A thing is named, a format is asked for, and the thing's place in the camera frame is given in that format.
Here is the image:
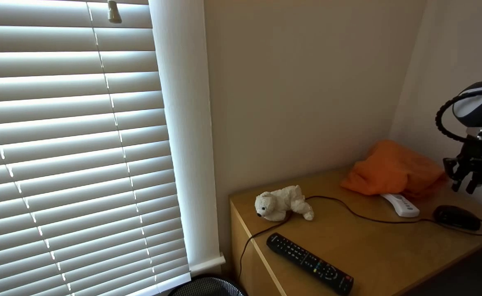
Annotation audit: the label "black computer mouse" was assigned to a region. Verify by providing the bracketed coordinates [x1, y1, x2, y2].
[433, 204, 482, 232]

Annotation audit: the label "orange cloth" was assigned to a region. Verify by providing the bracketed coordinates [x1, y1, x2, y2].
[339, 140, 448, 201]

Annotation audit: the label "wooden bedside desk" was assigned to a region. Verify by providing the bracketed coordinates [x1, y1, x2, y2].
[229, 166, 482, 296]

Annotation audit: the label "black TV remote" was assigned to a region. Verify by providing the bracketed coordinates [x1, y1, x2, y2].
[265, 232, 356, 296]

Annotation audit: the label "white plush polar bear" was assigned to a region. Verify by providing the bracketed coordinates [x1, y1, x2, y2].
[254, 184, 316, 224]

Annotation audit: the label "black trash bin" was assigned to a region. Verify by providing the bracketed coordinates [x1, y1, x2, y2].
[168, 275, 247, 296]

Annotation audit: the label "white window blinds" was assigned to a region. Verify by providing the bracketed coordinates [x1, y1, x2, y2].
[0, 0, 193, 296]

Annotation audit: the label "black power cable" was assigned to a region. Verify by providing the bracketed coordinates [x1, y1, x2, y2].
[236, 194, 482, 276]

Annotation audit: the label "white window frame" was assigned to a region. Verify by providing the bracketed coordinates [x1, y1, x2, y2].
[148, 0, 227, 276]

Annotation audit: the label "blind cord tassel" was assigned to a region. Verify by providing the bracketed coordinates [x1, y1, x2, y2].
[107, 0, 124, 25]

